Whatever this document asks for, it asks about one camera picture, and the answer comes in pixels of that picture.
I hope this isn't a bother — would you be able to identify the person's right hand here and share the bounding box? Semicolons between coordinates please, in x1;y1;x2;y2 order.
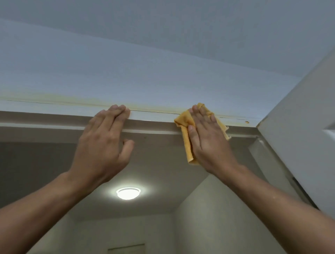
188;104;244;181

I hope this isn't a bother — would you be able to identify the person's left hand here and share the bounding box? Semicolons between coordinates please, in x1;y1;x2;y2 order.
67;104;135;196

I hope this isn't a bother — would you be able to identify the yellow cleaning cloth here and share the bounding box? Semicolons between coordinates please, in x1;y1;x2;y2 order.
174;103;232;166

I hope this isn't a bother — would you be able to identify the person's right forearm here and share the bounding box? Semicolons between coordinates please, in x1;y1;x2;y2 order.
209;165;335;254

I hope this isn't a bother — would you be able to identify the person's left forearm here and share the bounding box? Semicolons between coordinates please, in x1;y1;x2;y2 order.
0;171;105;254

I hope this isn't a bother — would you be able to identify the round ceiling light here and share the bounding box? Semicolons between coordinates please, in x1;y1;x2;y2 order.
116;187;142;201

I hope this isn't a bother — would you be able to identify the white door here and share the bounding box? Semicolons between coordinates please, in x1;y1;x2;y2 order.
256;48;335;221

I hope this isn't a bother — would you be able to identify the white door frame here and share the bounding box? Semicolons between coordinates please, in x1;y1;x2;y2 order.
0;99;318;210

